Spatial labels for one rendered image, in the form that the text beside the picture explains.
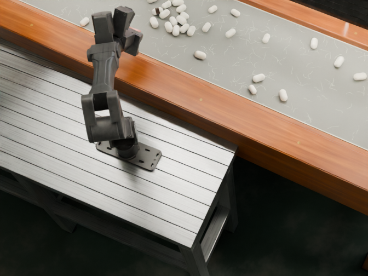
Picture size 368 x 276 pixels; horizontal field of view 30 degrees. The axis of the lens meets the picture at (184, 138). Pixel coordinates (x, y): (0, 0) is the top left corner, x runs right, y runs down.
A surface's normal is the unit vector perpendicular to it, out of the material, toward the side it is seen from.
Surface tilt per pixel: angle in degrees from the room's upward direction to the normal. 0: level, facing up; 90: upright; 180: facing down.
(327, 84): 0
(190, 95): 0
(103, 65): 24
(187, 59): 0
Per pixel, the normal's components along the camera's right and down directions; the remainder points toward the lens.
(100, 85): -0.13, -0.74
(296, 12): -0.10, -0.41
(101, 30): 0.00, 0.34
